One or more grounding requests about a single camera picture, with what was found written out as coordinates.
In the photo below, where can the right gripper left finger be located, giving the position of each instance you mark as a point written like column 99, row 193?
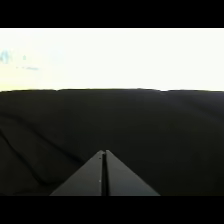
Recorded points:
column 87, row 180

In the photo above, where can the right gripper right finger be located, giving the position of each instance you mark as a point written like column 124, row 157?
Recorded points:
column 125, row 180

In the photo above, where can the black garment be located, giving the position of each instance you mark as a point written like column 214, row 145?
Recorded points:
column 166, row 133

